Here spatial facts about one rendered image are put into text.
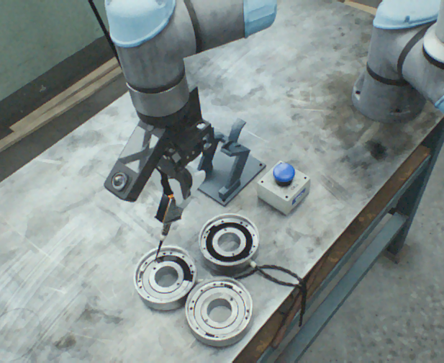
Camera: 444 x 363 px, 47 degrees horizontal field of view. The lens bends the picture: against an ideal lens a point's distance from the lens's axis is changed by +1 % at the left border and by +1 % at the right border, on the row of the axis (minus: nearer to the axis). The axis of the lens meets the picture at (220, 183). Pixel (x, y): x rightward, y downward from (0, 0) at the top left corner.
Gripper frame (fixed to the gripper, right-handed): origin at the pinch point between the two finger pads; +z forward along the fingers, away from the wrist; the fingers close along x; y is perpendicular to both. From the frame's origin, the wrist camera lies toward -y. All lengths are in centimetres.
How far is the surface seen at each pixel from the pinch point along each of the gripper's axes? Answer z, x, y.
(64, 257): 13.1, 15.1, -15.5
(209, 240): 10.2, -4.5, 2.3
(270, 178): 8.6, -5.1, 18.7
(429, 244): 93, -25, 83
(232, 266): 9.6, -11.2, 0.6
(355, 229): 38, -16, 37
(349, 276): 69, -15, 42
